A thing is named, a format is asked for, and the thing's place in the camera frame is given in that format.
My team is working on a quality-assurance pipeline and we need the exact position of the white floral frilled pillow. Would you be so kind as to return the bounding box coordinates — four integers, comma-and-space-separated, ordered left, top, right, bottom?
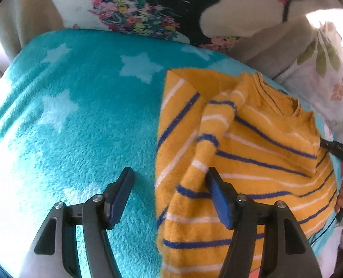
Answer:
274, 22, 343, 127

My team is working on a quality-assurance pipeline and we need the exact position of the white pillow with woman print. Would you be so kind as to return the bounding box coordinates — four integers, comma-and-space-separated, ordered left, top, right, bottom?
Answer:
52, 0, 326, 51

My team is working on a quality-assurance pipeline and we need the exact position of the teal star fleece blanket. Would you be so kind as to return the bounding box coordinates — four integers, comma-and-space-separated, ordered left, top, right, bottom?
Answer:
0, 29, 251, 277

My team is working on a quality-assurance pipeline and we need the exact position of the beige curtain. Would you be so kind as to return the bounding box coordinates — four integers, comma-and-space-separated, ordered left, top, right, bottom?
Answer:
0, 0, 64, 60

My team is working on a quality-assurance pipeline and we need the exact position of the yellow striped small sweater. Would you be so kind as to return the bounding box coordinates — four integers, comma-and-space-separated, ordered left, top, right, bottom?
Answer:
155, 68, 340, 277

